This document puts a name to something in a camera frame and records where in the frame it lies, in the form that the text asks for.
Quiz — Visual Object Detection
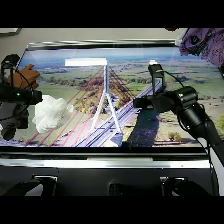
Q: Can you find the silver frame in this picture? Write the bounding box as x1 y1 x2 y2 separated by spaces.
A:
0 155 224 198

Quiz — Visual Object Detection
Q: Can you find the dark grey garment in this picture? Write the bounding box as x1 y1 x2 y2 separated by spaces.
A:
0 101 30 141

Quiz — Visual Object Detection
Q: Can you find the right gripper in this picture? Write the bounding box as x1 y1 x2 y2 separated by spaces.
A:
132 92 175 113

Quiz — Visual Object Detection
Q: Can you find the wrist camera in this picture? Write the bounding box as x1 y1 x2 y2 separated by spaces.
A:
0 53 22 85
147 62 167 95

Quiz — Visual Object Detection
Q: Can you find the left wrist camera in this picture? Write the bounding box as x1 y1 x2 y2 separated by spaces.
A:
0 53 22 85

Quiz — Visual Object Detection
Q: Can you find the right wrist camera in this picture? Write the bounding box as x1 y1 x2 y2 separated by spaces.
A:
147 62 167 95

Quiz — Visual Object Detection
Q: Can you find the orange garment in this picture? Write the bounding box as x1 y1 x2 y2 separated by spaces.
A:
9 63 41 90

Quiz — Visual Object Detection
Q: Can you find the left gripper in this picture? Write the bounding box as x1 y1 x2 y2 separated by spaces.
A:
23 88 44 106

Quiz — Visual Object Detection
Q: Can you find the purple patterned garment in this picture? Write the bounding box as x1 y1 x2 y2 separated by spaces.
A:
179 28 224 69

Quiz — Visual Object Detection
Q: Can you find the black cable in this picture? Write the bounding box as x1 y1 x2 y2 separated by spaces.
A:
162 70 186 90

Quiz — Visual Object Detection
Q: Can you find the white garment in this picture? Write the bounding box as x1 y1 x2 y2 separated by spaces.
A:
31 94 75 134

